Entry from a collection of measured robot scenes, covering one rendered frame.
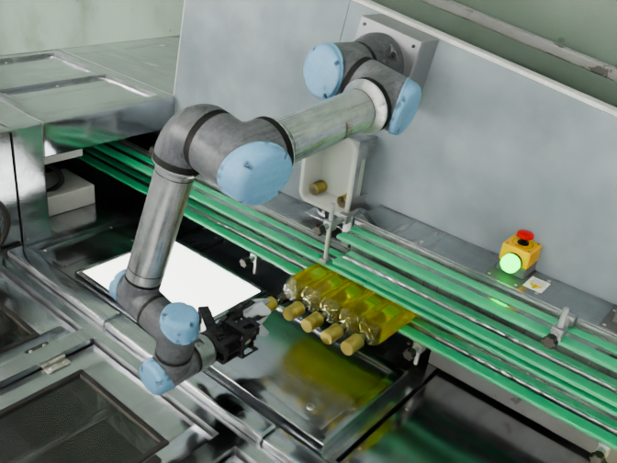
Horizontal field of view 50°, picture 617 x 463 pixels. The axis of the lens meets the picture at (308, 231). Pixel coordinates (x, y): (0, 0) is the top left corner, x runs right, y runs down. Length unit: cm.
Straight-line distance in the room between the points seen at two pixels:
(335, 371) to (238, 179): 70
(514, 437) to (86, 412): 97
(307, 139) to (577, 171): 64
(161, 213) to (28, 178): 88
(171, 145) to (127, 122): 105
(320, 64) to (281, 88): 53
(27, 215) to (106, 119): 38
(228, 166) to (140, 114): 118
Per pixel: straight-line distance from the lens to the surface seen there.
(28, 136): 203
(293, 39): 190
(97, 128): 215
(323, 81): 143
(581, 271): 162
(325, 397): 155
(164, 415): 155
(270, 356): 165
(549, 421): 167
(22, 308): 191
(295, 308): 157
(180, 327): 128
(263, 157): 106
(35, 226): 215
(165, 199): 123
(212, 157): 109
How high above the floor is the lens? 218
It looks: 45 degrees down
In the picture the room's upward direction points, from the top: 115 degrees counter-clockwise
